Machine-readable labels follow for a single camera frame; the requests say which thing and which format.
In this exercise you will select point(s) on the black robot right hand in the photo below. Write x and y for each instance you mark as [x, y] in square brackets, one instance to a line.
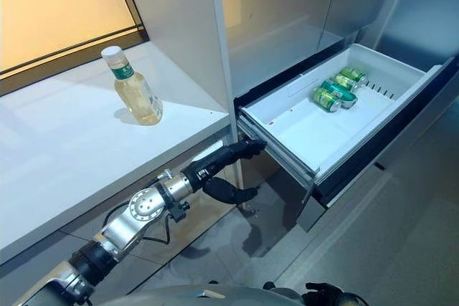
[322, 293]

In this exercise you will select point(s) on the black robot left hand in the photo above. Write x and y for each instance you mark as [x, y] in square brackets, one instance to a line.
[215, 162]

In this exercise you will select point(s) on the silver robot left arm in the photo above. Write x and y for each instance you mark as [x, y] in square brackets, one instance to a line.
[143, 207]

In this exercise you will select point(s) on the white fridge drawer bin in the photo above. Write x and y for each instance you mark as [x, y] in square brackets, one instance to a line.
[297, 127]

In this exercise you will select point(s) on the stainless steel fridge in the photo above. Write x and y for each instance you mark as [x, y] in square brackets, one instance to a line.
[287, 8]

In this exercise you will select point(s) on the yellow tea bottle green label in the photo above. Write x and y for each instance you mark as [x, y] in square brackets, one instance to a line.
[138, 96]

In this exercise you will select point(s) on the grey robot torso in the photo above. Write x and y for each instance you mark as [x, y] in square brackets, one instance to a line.
[201, 297]

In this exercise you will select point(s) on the green drink can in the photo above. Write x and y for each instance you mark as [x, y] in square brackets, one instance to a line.
[352, 73]
[343, 81]
[324, 98]

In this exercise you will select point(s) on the white cabinet side panel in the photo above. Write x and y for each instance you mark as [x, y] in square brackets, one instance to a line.
[186, 33]

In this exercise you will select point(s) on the teal drink can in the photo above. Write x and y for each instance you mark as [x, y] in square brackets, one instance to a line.
[337, 91]

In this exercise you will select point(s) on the white open freezer drawer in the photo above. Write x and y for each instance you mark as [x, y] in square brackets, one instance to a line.
[391, 155]

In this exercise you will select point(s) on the black window frame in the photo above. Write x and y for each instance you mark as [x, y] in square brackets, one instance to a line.
[134, 1]

